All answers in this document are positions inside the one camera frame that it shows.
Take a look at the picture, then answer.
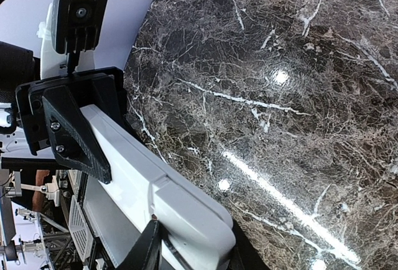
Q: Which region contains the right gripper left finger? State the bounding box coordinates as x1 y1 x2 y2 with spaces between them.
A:
116 220 162 270

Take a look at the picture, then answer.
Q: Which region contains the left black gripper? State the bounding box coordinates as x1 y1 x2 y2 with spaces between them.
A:
16 67 127 184

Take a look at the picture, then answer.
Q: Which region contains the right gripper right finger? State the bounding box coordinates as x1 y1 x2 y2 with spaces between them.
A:
228 220 264 270

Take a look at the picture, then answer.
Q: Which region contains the white remote control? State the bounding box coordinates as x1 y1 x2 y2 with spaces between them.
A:
81 105 236 269

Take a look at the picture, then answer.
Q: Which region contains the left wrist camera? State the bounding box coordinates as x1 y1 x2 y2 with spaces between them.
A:
52 0 108 54

